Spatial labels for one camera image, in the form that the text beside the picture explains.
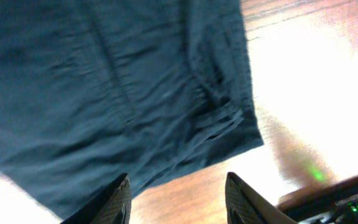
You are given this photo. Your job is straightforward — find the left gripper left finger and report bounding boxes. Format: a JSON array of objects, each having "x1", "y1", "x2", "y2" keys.
[{"x1": 62, "y1": 174, "x2": 132, "y2": 224}]

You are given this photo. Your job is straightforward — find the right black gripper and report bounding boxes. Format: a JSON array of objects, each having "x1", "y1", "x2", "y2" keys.
[{"x1": 277, "y1": 176, "x2": 358, "y2": 224}]

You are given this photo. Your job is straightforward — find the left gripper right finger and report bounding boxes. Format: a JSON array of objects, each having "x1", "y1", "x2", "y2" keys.
[{"x1": 225, "y1": 172, "x2": 297, "y2": 224}]

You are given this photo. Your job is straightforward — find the navy blue shorts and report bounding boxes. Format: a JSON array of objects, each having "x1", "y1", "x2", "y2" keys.
[{"x1": 0, "y1": 0, "x2": 263, "y2": 222}]

